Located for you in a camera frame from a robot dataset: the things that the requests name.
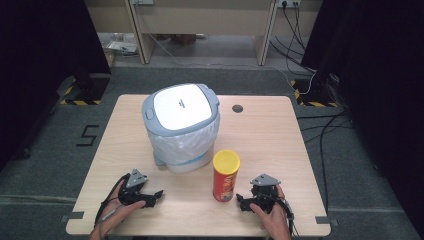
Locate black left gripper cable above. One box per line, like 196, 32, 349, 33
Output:
94, 172, 132, 231

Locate beige wooden desk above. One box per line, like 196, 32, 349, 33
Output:
124, 0, 280, 67

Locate black power cables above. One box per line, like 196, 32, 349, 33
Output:
268, 2, 318, 74

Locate white wall socket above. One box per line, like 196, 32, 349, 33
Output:
275, 0, 302, 9

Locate clutter of bags and boxes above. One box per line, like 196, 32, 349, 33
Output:
99, 31, 140, 67

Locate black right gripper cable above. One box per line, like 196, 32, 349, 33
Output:
275, 195, 300, 238

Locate stand base with hazard tape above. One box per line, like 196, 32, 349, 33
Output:
59, 73, 112, 107
289, 73, 340, 108

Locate red chip can yellow lid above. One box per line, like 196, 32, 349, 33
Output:
212, 149, 241, 203

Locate person's right hand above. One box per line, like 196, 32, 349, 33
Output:
249, 184, 291, 235

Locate person's left hand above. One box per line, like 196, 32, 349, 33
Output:
94, 181, 147, 236

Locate white plastic bin liner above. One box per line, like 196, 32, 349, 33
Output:
146, 114, 221, 166

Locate black floor cables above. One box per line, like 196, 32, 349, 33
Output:
295, 110, 355, 214

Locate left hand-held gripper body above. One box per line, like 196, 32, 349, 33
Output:
118, 168, 156, 208

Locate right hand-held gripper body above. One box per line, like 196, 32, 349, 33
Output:
249, 173, 282, 214

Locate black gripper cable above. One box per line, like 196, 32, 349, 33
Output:
94, 172, 132, 231
275, 195, 300, 238

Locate white trash can grey lid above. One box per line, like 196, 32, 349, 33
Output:
141, 83, 222, 174

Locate grey tape piece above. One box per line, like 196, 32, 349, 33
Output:
314, 215, 340, 228
60, 211, 86, 223

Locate black curtain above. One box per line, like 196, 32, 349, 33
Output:
0, 0, 112, 171
300, 0, 424, 233

